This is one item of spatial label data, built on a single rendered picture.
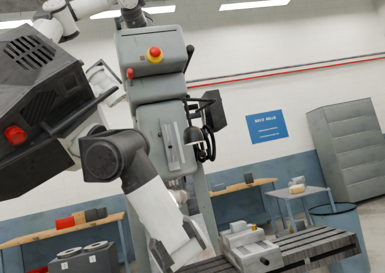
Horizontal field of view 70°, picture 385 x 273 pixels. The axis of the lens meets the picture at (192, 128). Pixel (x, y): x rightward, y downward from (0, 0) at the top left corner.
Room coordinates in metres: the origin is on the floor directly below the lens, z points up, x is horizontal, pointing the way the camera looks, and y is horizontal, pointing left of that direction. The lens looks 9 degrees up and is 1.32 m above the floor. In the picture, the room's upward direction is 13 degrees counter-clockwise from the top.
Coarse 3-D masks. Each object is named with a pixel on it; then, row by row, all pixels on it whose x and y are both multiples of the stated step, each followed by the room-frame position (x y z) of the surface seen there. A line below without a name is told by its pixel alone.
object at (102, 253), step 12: (60, 252) 1.10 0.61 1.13; (72, 252) 1.06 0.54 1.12; (84, 252) 1.07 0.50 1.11; (96, 252) 1.04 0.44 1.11; (108, 252) 1.05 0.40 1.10; (48, 264) 1.03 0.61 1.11; (60, 264) 1.03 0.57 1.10; (72, 264) 1.03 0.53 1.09; (84, 264) 1.04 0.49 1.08; (96, 264) 1.04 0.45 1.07; (108, 264) 1.05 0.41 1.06
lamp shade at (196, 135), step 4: (188, 128) 0.94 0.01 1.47; (192, 128) 0.94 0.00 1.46; (196, 128) 0.94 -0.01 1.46; (184, 132) 0.95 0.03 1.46; (188, 132) 0.93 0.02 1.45; (192, 132) 0.93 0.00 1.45; (196, 132) 0.93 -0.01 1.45; (200, 132) 0.94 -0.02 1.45; (184, 136) 0.94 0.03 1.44; (188, 136) 0.93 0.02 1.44; (192, 136) 0.93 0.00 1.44; (196, 136) 0.93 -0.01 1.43; (200, 136) 0.94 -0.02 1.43; (184, 140) 0.95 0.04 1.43; (188, 140) 0.93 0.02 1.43; (192, 140) 0.93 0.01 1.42; (196, 140) 0.93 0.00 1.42; (200, 140) 0.93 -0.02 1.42; (204, 140) 0.96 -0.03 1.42; (184, 144) 0.95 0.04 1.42; (188, 144) 0.99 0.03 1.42
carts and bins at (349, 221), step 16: (272, 192) 3.63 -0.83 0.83; (288, 192) 3.33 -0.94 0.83; (304, 192) 3.08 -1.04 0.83; (320, 192) 2.98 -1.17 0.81; (288, 208) 2.97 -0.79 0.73; (304, 208) 3.76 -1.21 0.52; (320, 208) 3.24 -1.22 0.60; (336, 208) 3.20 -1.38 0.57; (352, 208) 2.81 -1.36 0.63; (304, 224) 3.51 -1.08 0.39; (320, 224) 2.91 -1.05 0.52; (336, 224) 2.81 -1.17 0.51; (352, 224) 2.81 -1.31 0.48; (352, 256) 2.81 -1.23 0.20; (304, 272) 2.98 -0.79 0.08; (336, 272) 2.92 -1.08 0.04; (352, 272) 2.83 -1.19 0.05; (368, 272) 2.86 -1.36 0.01
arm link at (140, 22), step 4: (140, 16) 1.02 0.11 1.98; (144, 16) 1.06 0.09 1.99; (124, 20) 1.03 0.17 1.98; (128, 20) 1.02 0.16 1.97; (132, 20) 1.02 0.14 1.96; (136, 20) 1.02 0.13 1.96; (140, 20) 1.03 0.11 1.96; (144, 20) 1.05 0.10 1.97; (128, 24) 1.04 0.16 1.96; (132, 24) 1.03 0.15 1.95; (136, 24) 1.04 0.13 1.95; (140, 24) 1.04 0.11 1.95; (144, 24) 1.08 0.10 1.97; (128, 28) 1.06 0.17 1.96; (132, 28) 1.05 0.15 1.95
